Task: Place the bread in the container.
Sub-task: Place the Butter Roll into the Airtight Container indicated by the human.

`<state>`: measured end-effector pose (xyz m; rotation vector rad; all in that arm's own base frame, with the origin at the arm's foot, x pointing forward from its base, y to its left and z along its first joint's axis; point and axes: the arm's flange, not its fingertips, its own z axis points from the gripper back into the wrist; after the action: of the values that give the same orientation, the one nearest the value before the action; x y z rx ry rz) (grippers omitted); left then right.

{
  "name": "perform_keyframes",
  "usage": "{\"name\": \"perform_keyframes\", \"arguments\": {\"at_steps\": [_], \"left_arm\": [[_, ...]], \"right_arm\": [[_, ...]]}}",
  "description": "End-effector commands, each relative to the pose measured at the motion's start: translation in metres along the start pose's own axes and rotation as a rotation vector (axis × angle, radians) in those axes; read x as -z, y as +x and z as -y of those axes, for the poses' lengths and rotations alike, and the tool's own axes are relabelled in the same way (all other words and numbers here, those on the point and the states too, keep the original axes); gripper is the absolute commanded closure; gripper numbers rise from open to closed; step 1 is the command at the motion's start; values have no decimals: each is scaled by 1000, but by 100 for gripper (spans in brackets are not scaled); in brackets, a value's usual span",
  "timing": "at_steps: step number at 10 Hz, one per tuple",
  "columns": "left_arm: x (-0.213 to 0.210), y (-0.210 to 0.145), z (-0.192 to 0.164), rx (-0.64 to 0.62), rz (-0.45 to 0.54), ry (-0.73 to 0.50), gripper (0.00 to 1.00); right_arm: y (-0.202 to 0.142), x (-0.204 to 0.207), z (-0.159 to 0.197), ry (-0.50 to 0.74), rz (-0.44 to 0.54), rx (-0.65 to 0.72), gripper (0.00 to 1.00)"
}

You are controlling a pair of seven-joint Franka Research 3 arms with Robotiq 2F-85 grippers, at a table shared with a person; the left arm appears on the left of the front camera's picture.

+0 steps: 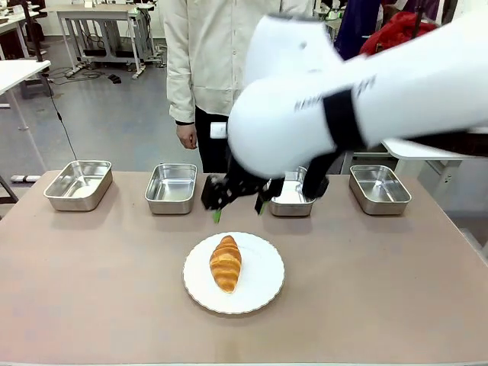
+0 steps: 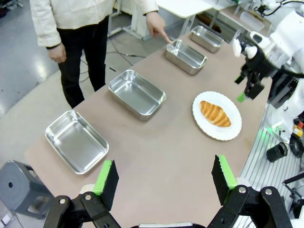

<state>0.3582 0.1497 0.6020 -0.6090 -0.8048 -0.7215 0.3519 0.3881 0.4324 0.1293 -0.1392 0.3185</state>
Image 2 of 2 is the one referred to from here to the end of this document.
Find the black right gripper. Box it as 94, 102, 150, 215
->
234, 49, 275, 103

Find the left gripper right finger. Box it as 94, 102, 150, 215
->
206, 154, 293, 228

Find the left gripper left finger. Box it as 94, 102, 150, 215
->
44, 160, 120, 228

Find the person's left forearm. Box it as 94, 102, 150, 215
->
142, 0, 159, 14

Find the person's right forearm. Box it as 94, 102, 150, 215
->
29, 0, 63, 48

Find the golden croissant bread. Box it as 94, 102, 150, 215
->
200, 100, 232, 128

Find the steel rectangular container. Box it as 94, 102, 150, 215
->
108, 69, 167, 122
45, 110, 110, 175
190, 25, 225, 54
165, 39, 208, 76

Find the person's left hand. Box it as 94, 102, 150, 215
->
145, 10, 174, 45

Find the person's right hand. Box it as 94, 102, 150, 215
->
48, 42, 67, 64

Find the white scalloped plate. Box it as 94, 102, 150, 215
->
192, 91, 242, 141

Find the black cylinder cup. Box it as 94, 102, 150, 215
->
266, 142, 288, 163

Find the translucent plastic box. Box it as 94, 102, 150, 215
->
239, 11, 265, 33

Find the red emergency stop button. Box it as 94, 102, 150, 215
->
293, 117, 304, 139

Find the brown background table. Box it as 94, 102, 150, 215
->
219, 0, 274, 36

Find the grey plastic stool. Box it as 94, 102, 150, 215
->
0, 160, 56, 219

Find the large white table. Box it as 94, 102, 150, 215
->
155, 0, 214, 41

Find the person in cream shirt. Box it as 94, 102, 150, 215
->
29, 0, 159, 109

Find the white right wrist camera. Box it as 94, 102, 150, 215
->
232, 38, 258, 59

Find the aluminium profile table frame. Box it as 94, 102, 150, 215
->
235, 104, 300, 211

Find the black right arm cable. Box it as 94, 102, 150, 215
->
277, 64, 304, 78

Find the black floor cable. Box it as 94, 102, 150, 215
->
104, 38, 146, 72

